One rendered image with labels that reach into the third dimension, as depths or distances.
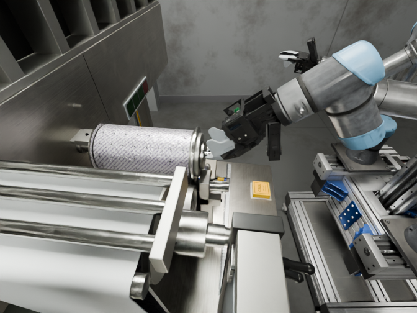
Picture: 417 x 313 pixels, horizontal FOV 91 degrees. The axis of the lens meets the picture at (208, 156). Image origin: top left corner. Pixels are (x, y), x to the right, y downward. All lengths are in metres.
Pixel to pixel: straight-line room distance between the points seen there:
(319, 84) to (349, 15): 2.93
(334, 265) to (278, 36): 2.48
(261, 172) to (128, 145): 0.65
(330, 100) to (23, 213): 0.45
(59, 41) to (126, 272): 0.55
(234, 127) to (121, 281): 0.32
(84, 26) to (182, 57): 2.30
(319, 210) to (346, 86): 1.52
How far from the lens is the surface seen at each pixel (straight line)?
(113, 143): 0.55
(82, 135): 0.63
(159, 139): 0.51
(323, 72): 0.41
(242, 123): 0.41
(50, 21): 0.64
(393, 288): 1.83
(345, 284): 1.68
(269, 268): 0.21
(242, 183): 0.93
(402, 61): 1.17
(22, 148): 0.55
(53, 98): 0.60
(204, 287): 0.75
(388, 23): 3.60
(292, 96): 0.40
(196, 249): 0.30
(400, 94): 0.61
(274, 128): 0.44
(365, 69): 0.41
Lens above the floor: 1.63
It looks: 45 degrees down
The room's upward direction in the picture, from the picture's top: straight up
